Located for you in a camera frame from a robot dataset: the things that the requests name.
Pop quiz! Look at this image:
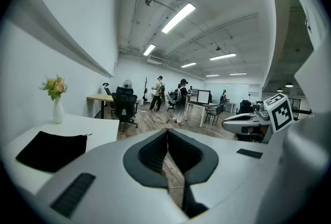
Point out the light wooden desk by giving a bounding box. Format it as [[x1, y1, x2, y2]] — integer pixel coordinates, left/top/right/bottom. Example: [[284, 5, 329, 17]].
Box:
[[86, 93, 115, 120]]

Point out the yellow flower bouquet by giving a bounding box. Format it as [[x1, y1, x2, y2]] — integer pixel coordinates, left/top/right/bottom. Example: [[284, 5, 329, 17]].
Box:
[[39, 74, 69, 101]]

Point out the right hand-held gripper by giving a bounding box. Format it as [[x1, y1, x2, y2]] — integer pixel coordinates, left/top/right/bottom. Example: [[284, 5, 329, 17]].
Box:
[[221, 92, 294, 143]]

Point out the white air conditioner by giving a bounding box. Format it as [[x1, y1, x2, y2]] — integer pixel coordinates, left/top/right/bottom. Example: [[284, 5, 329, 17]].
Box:
[[146, 56, 163, 66]]

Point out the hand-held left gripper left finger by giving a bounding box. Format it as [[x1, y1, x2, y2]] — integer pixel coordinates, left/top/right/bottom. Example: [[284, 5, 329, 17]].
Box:
[[33, 128, 189, 224]]

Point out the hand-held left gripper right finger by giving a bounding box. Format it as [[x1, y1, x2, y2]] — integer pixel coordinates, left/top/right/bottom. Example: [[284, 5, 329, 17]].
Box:
[[167, 128, 283, 210]]

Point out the white ribbed vase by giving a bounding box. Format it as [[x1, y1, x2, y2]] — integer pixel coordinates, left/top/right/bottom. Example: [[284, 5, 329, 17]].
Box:
[[52, 96, 65, 124]]

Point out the long white table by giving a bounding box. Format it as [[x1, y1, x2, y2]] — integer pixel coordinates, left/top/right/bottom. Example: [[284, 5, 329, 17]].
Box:
[[184, 100, 221, 128]]

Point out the black coat rack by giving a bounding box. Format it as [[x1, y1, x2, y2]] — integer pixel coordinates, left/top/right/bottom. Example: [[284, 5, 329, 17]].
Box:
[[142, 77, 151, 102]]

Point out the grey visitor chair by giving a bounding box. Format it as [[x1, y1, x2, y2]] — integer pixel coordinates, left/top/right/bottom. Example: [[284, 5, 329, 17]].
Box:
[[205, 103, 224, 126]]

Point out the person's grey jacket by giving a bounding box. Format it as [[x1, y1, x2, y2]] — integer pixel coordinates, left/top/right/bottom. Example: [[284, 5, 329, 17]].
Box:
[[294, 0, 327, 53]]

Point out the black cloth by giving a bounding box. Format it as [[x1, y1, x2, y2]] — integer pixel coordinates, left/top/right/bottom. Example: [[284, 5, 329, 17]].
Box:
[[15, 130, 93, 173]]

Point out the computer monitor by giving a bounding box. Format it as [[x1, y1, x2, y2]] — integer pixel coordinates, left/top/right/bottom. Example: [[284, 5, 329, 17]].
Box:
[[197, 89, 210, 104]]

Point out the black mesh office chair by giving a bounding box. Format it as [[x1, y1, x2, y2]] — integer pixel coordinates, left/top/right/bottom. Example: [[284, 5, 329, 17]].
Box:
[[111, 85, 140, 132]]

